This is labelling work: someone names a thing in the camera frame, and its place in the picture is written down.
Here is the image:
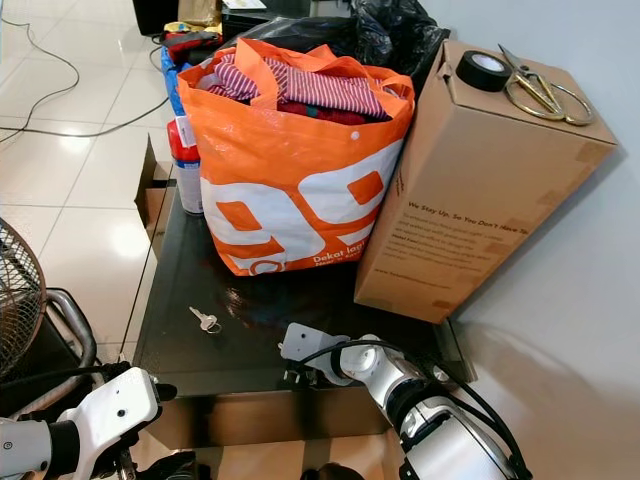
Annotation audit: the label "orange white shopping bag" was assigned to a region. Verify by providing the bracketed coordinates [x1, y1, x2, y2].
[177, 37, 417, 277]

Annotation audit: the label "red white spray can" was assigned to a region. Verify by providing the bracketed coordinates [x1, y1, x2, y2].
[167, 116, 204, 217]

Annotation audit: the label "small open cardboard box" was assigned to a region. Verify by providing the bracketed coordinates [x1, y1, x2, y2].
[134, 134, 179, 253]

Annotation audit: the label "large brown cardboard box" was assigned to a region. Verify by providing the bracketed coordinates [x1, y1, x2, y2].
[352, 40, 619, 325]

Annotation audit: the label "dark red cloth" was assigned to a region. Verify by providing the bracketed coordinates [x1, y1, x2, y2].
[276, 99, 391, 127]

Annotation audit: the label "red white striped cloth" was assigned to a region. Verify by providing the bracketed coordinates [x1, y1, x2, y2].
[207, 52, 391, 119]

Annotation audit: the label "blue plastic bag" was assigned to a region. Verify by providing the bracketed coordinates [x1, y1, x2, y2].
[159, 45, 193, 117]

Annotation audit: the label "red black clothes pile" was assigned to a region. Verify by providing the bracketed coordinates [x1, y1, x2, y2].
[164, 31, 227, 65]

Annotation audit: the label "black tape roll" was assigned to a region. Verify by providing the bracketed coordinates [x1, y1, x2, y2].
[455, 49, 514, 94]

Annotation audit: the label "black plastic rubbish bag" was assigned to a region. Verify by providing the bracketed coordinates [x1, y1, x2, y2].
[240, 0, 452, 97]

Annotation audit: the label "yellow cloth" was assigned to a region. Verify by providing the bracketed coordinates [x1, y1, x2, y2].
[166, 20, 203, 37]

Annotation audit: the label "brown paper bag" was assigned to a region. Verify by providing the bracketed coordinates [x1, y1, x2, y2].
[178, 0, 223, 28]

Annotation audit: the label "black cabinet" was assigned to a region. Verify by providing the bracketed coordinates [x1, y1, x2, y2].
[132, 0, 181, 37]

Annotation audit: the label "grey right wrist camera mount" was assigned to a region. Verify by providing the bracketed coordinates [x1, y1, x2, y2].
[279, 321, 352, 387]

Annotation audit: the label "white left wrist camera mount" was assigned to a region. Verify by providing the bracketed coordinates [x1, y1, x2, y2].
[77, 366, 162, 454]

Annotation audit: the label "silver key with ring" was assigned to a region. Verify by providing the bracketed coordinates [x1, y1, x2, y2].
[188, 305, 222, 335]

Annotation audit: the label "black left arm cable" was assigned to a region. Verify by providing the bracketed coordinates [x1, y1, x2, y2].
[0, 360, 133, 393]

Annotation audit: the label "chrome tube frame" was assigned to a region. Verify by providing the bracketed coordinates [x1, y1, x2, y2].
[44, 288, 98, 381]

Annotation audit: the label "wire fan grille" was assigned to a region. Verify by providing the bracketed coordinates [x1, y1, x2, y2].
[0, 219, 50, 378]

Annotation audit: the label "straight black floor cable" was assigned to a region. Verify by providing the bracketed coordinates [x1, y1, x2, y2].
[0, 96, 172, 140]

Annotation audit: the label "gold handled scissors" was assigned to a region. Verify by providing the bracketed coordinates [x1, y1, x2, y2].
[497, 44, 595, 128]

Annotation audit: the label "looping black floor cable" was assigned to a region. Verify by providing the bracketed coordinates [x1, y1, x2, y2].
[0, 15, 80, 143]

